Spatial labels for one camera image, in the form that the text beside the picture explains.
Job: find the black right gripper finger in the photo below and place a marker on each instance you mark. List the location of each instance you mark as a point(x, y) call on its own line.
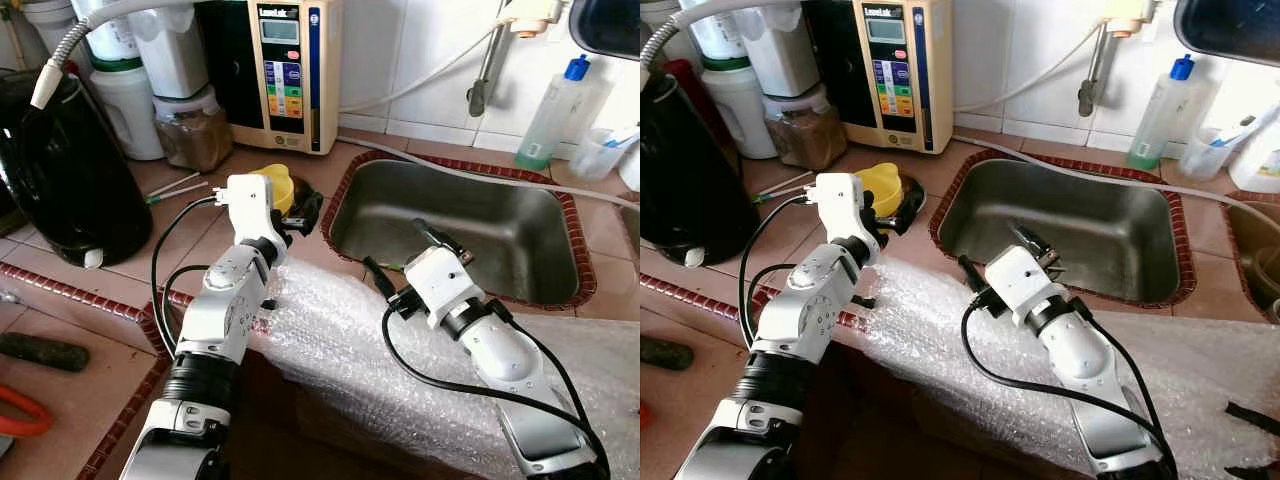
point(378, 277)
point(430, 235)
point(970, 275)
point(1023, 237)

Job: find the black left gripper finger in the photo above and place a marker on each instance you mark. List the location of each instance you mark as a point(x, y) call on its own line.
point(897, 218)
point(303, 215)

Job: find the shallow steel bowl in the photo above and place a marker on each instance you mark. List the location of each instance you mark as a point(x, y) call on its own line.
point(320, 215)
point(918, 210)

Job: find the yellow plastic cup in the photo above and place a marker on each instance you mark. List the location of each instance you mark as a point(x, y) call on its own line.
point(880, 185)
point(275, 185)

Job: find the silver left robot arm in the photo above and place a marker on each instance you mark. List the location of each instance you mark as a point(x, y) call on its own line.
point(215, 320)
point(800, 330)

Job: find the steel kitchen sink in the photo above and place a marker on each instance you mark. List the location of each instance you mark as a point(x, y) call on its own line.
point(470, 230)
point(1070, 225)
point(1262, 260)

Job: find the white chopstick green tip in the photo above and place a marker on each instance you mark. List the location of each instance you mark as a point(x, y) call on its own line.
point(175, 181)
point(785, 192)
point(783, 181)
point(178, 193)

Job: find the jar of brown powder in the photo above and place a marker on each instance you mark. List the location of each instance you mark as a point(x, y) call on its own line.
point(805, 135)
point(195, 135)

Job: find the beige water ionizer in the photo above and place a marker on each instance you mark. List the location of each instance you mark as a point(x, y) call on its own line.
point(900, 80)
point(290, 80)

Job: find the clear bubble wrap sheet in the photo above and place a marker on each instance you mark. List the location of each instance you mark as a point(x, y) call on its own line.
point(400, 420)
point(1000, 430)

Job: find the thin white tube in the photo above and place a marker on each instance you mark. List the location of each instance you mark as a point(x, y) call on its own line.
point(440, 72)
point(1050, 72)

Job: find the clear bottle with blue cap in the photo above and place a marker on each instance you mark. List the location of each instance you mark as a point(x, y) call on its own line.
point(550, 120)
point(1160, 120)

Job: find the clear plastic measuring cup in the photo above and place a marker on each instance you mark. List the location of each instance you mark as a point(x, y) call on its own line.
point(598, 155)
point(1205, 155)

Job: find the grey metal faucet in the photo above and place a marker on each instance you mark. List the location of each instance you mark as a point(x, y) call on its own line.
point(487, 70)
point(1095, 70)

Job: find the white plastic jug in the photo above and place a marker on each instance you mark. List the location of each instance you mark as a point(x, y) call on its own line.
point(130, 110)
point(745, 110)

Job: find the black electric kettle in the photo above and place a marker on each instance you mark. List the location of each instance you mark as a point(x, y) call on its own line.
point(70, 170)
point(690, 170)

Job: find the white plastic container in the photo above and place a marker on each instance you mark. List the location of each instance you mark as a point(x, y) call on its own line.
point(775, 50)
point(170, 50)

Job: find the dark red container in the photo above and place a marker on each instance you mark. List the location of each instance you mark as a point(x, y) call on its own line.
point(700, 90)

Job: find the dark green oblong object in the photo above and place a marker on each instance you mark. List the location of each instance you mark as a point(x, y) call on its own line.
point(45, 352)
point(665, 352)

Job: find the white plastic bottle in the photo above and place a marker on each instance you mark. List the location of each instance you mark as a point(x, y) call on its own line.
point(1255, 150)

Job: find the beige faucet diverter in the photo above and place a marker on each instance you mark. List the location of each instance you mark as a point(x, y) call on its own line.
point(530, 15)
point(1130, 15)

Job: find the white canister with green band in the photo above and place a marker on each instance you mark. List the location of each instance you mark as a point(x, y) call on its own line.
point(105, 40)
point(730, 35)

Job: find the long black clip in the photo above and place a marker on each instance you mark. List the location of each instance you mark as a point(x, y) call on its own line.
point(1255, 418)

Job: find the dark cooking pot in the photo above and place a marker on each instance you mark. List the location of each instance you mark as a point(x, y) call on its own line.
point(10, 200)

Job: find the black pan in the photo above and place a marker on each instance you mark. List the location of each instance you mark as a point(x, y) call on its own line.
point(1230, 25)
point(610, 25)

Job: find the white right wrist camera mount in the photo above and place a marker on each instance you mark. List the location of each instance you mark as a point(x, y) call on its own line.
point(1022, 285)
point(437, 288)

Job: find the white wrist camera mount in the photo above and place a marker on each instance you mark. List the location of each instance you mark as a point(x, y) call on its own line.
point(250, 205)
point(845, 205)
point(437, 288)
point(1022, 285)

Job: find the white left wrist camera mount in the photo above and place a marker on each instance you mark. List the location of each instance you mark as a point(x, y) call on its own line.
point(845, 205)
point(250, 205)

